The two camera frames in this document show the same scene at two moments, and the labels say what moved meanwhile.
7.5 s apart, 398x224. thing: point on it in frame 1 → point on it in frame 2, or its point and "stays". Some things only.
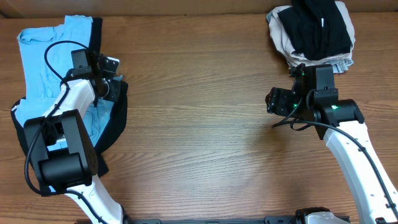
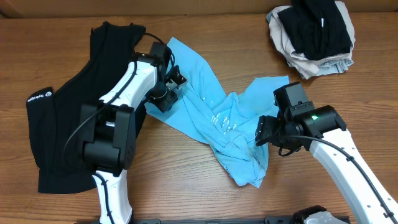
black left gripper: (112, 90) → (170, 98)
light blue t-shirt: (46, 56) → (229, 122)
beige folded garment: (286, 49) stays
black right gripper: (280, 99) → (267, 132)
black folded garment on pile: (318, 28) stays
